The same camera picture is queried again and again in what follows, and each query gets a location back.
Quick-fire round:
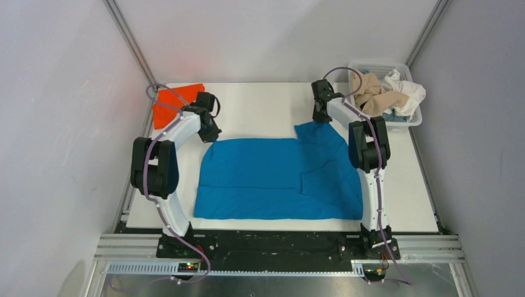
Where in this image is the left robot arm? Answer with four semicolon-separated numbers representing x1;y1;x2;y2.
130;89;222;257

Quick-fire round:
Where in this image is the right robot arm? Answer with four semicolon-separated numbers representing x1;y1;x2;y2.
311;79;401;260

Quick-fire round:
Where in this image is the folded orange t shirt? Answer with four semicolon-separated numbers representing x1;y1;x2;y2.
152;84;206;130

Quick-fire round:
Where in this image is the beige t shirt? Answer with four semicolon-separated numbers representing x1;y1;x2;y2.
349;71;409;117

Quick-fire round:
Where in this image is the white plastic laundry basket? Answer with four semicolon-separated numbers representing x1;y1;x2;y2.
348;60;422;129

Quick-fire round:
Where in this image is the light blue t shirt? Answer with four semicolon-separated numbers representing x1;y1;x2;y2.
382;109;411;123

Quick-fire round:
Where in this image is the left controller board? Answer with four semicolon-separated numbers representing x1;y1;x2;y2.
176;262;200;273

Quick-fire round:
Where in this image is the controller board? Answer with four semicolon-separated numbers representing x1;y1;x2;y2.
176;262;200;273
363;268;388;283

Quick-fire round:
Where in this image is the right controller board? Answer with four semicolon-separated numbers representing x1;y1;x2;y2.
363;268;388;283

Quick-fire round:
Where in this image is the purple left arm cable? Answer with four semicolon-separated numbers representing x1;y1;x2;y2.
140;84;212;283

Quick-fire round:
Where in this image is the left aluminium frame post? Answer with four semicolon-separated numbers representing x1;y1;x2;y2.
103;0;160;92

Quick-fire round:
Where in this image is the aluminium frame post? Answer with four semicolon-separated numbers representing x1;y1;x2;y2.
406;0;452;68
103;0;160;92

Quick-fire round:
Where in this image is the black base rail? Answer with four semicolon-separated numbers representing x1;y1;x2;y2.
156;230;401;273

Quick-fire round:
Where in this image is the right aluminium frame post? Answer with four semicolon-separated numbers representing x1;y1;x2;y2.
406;0;452;68

